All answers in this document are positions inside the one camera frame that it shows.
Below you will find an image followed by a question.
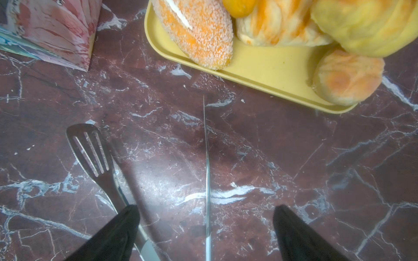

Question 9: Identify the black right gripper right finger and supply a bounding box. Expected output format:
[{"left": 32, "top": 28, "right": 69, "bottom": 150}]
[{"left": 273, "top": 204, "right": 348, "bottom": 261}]

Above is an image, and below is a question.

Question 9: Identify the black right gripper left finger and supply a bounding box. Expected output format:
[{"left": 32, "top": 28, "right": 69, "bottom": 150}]
[{"left": 66, "top": 204, "right": 140, "bottom": 261}]

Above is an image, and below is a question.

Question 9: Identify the floral paper bag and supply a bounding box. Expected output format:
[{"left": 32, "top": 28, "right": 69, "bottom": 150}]
[{"left": 1, "top": 0, "right": 102, "bottom": 71}]

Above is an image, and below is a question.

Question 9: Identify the yellow smooth bread roll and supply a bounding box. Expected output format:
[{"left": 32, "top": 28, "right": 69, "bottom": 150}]
[{"left": 310, "top": 1, "right": 418, "bottom": 58}]

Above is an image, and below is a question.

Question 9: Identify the long striped bread loaf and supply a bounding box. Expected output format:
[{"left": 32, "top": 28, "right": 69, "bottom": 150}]
[{"left": 236, "top": 0, "right": 333, "bottom": 47}]

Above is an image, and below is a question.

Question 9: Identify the orange crumbed bread loaf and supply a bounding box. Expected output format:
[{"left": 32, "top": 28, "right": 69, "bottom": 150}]
[{"left": 151, "top": 1, "right": 234, "bottom": 70}]

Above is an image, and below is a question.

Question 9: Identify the small knotted bread roll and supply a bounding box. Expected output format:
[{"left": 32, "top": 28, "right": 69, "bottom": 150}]
[{"left": 222, "top": 0, "right": 258, "bottom": 18}]

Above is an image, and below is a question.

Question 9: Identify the round flat bun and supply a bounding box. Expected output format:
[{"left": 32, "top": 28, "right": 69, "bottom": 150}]
[{"left": 311, "top": 48, "right": 385, "bottom": 106}]

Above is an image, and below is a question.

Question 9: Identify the yellow plastic tray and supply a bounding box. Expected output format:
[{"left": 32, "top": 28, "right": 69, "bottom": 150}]
[{"left": 144, "top": 3, "right": 354, "bottom": 114}]

